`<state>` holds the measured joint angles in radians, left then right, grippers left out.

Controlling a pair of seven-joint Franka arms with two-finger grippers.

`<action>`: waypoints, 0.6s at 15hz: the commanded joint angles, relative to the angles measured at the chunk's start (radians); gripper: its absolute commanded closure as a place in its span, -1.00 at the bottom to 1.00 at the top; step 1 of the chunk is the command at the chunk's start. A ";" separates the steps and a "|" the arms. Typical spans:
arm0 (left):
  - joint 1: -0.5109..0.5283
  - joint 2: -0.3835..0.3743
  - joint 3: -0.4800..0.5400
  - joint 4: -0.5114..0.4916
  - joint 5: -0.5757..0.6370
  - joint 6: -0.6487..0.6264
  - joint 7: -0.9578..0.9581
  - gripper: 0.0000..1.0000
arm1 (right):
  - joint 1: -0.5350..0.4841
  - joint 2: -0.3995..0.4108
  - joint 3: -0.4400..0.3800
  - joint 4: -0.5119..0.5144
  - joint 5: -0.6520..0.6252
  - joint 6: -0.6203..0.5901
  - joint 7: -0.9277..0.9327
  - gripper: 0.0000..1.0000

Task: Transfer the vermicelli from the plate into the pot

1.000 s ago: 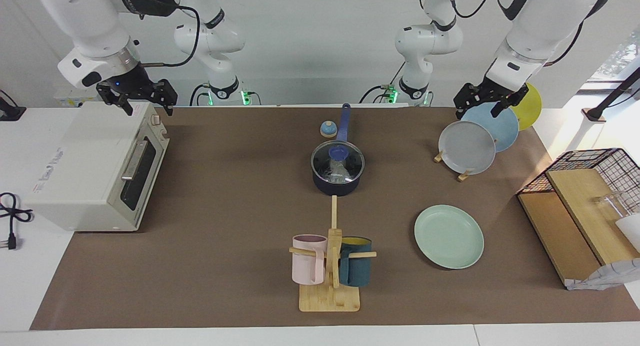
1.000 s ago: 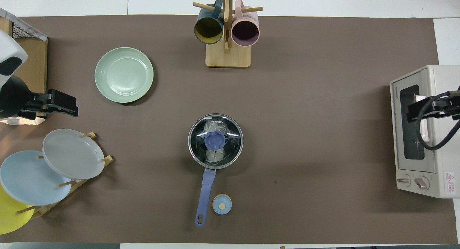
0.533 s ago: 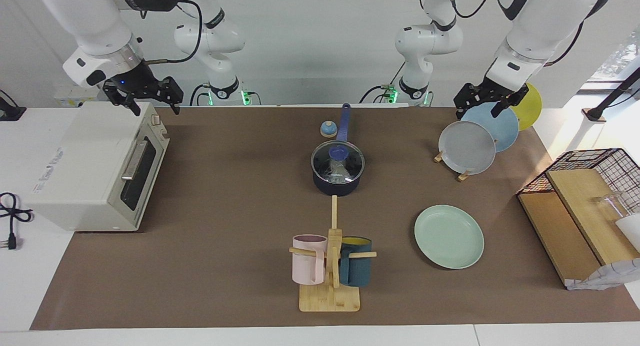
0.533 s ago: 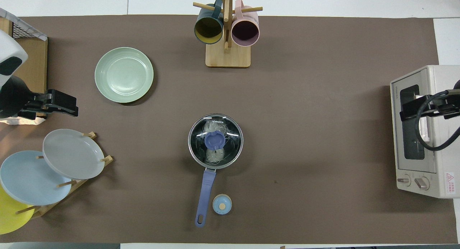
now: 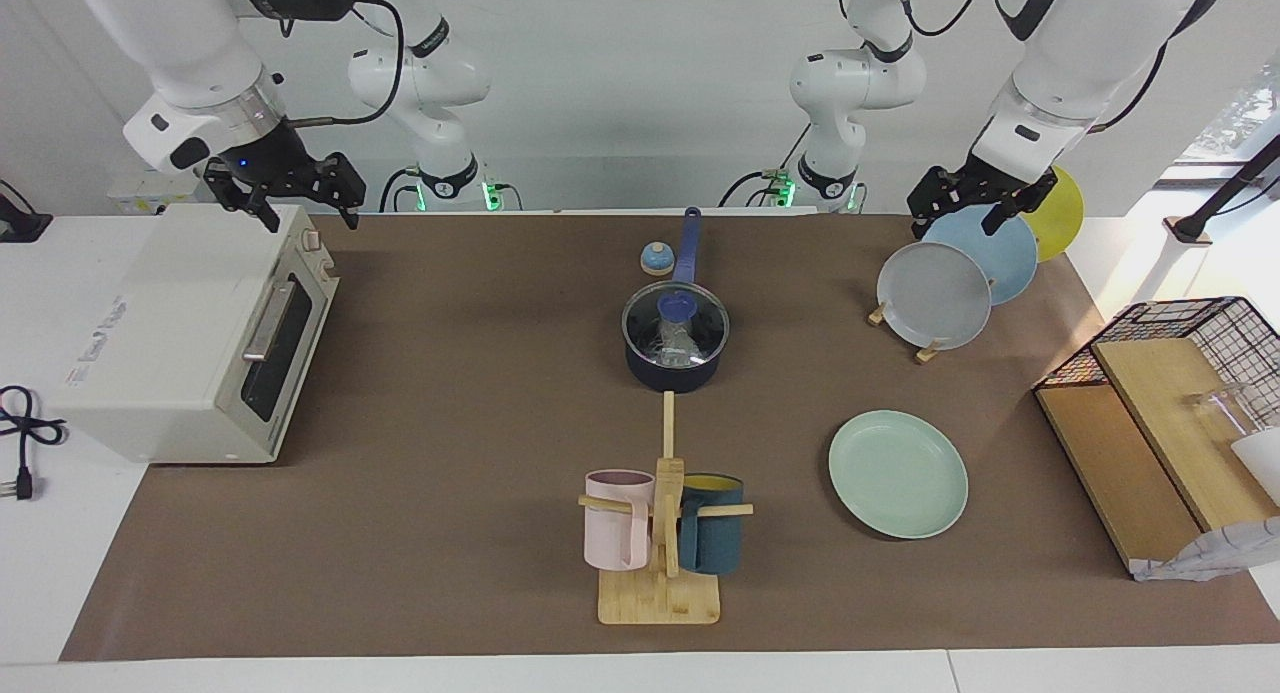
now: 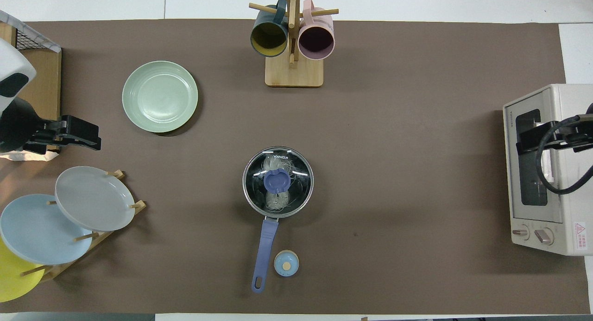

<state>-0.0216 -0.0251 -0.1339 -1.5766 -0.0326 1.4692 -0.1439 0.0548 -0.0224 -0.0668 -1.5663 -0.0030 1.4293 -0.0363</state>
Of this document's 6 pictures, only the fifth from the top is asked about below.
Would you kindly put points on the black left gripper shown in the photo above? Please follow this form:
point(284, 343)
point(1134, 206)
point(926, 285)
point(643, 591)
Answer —
point(980, 183)

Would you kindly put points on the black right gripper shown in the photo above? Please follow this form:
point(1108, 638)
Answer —
point(270, 168)

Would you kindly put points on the glass lid with blue knob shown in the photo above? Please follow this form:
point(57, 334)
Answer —
point(680, 301)

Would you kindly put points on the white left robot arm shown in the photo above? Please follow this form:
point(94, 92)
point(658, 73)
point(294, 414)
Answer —
point(1090, 43)

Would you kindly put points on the light blue plate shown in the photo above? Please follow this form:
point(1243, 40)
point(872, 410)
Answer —
point(1005, 263)

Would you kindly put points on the grey plate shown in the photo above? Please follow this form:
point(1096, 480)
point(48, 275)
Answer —
point(930, 298)

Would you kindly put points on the yellow plate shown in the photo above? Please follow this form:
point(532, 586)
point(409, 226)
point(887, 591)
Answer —
point(1065, 218)

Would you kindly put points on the wooden plate rack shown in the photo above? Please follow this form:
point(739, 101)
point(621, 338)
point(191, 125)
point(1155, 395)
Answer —
point(927, 353)

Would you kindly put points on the light green plate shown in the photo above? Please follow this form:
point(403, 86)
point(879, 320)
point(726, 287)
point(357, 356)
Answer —
point(900, 473)

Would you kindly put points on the beige toaster oven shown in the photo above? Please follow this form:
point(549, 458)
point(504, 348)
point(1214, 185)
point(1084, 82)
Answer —
point(170, 323)

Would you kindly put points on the white power strip box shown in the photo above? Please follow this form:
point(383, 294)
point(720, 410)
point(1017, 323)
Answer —
point(130, 188)

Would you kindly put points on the clear glass measuring cup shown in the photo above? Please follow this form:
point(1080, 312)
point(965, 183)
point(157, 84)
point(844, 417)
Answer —
point(1225, 408)

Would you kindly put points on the brown table mat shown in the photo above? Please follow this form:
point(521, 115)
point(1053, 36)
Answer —
point(450, 573)

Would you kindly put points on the white cup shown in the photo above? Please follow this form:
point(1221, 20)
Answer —
point(1262, 463)

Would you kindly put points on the teal mug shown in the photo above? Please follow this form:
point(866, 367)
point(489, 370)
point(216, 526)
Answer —
point(715, 533)

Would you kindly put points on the white marbled cloth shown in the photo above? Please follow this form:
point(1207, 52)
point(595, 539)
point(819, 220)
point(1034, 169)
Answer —
point(1210, 553)

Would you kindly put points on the pink mug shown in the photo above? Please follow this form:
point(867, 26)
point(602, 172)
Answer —
point(615, 523)

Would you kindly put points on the wooden mug tree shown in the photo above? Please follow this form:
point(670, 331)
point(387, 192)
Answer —
point(660, 603)

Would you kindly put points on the black clamp mount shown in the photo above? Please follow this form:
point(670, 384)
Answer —
point(20, 228)

